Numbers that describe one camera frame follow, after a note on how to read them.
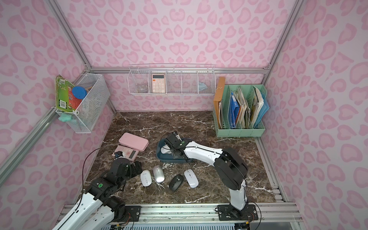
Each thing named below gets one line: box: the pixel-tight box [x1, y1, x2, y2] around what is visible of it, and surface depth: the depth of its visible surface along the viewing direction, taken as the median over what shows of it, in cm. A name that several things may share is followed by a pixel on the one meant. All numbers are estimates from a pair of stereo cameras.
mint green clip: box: [57, 112, 72, 123], surface depth 65 cm
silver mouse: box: [152, 164, 166, 184], surface depth 88 cm
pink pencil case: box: [118, 132, 150, 152], surface depth 101 cm
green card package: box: [55, 74, 77, 112], surface depth 71 cm
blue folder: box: [229, 91, 240, 129], surface depth 96 cm
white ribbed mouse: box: [140, 169, 153, 187], surface depth 84 cm
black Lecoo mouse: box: [169, 174, 184, 193], surface depth 84 cm
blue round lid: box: [71, 86, 88, 100], surface depth 76 cm
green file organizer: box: [215, 84, 268, 138], surface depth 100 cm
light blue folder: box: [253, 94, 270, 129], surface depth 93 cm
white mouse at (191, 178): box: [184, 169, 200, 189], surface depth 85 cm
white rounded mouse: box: [160, 144, 172, 155], surface depth 97 cm
